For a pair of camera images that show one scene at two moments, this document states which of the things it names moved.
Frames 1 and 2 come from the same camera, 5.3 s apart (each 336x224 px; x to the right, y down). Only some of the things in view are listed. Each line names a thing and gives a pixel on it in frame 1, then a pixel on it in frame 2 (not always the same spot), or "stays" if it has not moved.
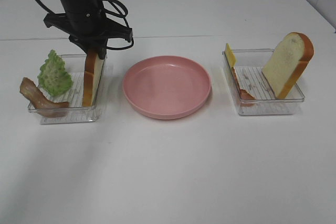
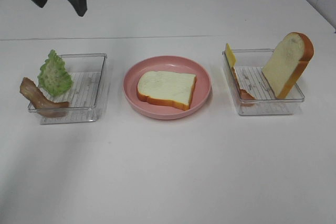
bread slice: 93,66 -> 173,88
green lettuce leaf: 53,76 stays
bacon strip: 44,106 stays
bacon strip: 247,98 stays
